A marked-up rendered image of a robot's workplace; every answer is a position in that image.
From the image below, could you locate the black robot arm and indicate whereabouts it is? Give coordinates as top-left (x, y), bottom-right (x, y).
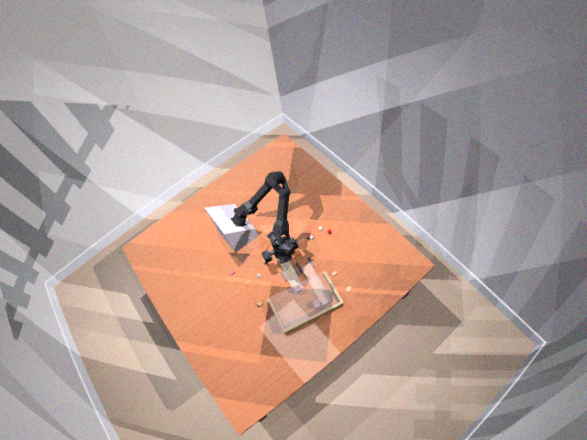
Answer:
top-left (230, 170), bottom-right (295, 264)

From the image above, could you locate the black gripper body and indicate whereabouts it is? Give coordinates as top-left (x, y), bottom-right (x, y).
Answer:
top-left (261, 238), bottom-right (298, 263)

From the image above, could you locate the beige strip with blue dots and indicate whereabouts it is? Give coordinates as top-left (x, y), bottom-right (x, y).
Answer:
top-left (277, 258), bottom-right (301, 287)

